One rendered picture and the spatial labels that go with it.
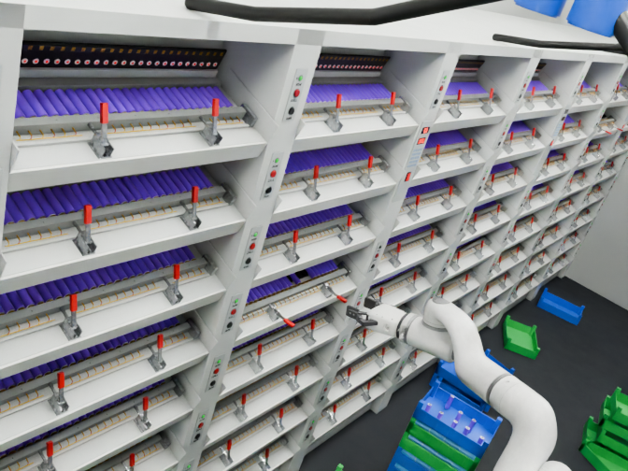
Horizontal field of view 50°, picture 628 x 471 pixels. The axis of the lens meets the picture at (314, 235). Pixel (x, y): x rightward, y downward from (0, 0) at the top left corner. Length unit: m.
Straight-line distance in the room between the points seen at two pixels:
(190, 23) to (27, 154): 0.35
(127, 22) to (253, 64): 0.45
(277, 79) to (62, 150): 0.51
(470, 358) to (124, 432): 0.88
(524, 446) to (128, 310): 0.91
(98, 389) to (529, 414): 0.96
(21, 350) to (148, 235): 0.32
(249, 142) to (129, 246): 0.34
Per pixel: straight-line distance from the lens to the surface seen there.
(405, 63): 2.12
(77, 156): 1.22
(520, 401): 1.61
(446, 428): 2.75
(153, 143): 1.32
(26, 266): 1.27
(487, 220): 3.33
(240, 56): 1.57
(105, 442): 1.79
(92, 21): 1.11
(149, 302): 1.56
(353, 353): 2.69
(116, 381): 1.65
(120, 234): 1.39
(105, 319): 1.49
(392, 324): 1.85
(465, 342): 1.72
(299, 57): 1.49
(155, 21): 1.19
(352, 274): 2.31
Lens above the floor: 2.04
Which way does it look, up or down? 25 degrees down
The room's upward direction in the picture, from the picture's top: 18 degrees clockwise
